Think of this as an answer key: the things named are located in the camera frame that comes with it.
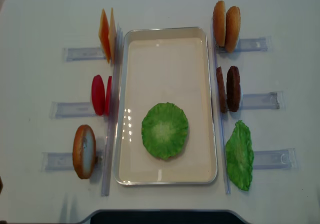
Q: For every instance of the outer golden bun top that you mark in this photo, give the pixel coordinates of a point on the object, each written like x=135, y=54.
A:
x=233, y=25

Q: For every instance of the outer orange cheese slice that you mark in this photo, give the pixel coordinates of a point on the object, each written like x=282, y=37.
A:
x=103, y=35

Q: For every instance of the clear pusher track near lettuce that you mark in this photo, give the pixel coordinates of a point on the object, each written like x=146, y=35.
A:
x=275, y=159

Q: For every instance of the green lettuce leaf in rack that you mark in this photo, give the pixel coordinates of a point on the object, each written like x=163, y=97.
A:
x=240, y=156

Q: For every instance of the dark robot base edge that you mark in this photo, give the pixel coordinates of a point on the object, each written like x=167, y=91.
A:
x=164, y=216

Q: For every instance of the red tomato slice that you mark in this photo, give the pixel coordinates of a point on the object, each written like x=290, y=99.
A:
x=108, y=96
x=98, y=95

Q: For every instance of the clear right rail strip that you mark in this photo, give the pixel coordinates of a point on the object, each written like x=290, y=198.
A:
x=220, y=115

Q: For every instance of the clear pusher track near left bun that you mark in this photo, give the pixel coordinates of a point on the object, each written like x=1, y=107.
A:
x=57, y=161

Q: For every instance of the clear pusher track near patties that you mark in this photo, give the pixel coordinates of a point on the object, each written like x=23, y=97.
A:
x=271, y=100

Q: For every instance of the clear left rail strip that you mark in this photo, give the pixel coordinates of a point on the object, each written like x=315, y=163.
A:
x=113, y=115

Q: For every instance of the outer brown meat patty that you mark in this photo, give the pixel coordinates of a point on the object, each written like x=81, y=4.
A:
x=233, y=89

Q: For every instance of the inner golden bun top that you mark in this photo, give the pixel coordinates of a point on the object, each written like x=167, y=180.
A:
x=219, y=23

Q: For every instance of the clear pusher track near buns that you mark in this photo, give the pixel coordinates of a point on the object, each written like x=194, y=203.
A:
x=261, y=44

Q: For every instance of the clear pusher track near cheese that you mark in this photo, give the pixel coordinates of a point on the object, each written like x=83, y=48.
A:
x=83, y=54

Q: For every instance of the clear pusher track near tomato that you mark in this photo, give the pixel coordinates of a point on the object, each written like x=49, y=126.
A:
x=71, y=110

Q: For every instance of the green lettuce leaf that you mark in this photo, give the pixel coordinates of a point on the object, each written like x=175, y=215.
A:
x=240, y=156
x=164, y=130

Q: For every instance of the outer red tomato slice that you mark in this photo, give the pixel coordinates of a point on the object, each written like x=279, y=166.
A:
x=98, y=95

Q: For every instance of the brown meat patty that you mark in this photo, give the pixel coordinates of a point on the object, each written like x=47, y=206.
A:
x=233, y=89
x=221, y=90

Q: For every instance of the clear rail strip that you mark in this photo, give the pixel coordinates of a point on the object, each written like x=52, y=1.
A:
x=113, y=115
x=220, y=115

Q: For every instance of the golden bun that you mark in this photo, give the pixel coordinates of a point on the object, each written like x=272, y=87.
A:
x=219, y=23
x=233, y=25

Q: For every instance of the white metal tray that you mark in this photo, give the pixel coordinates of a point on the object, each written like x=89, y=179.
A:
x=159, y=66

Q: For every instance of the inner red tomato slice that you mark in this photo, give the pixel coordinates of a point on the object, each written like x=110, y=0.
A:
x=108, y=96

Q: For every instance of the bun slice in left rack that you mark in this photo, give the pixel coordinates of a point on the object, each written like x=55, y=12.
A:
x=84, y=151

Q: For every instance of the inner brown meat patty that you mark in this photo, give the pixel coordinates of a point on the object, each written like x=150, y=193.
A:
x=221, y=90

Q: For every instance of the inner pale cheese slice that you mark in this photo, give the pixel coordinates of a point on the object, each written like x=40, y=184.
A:
x=112, y=36

